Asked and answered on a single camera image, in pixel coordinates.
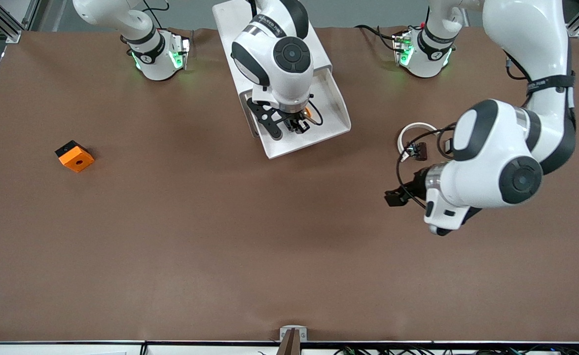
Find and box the small brown component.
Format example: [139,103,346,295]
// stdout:
[406,142,428,162]

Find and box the grey connector box green light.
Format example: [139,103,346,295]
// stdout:
[168,34,192,71]
[392,30,414,68]

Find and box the orange block with black side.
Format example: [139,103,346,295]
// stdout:
[55,140,95,173]

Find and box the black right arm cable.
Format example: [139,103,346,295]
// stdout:
[303,94,324,127]

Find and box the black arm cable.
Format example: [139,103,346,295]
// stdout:
[303,94,324,127]
[395,124,457,210]

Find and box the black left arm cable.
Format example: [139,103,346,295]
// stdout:
[395,124,457,210]

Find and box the white curved plastic ring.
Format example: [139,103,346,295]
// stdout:
[397,122,439,163]

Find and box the black base cable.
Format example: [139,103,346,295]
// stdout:
[354,24,399,51]
[142,0,171,32]

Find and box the black cable tangle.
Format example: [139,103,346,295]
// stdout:
[333,346,579,355]

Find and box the grey metal bracket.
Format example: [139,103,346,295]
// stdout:
[280,325,308,342]

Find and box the white table edge rail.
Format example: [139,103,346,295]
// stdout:
[0,340,579,355]

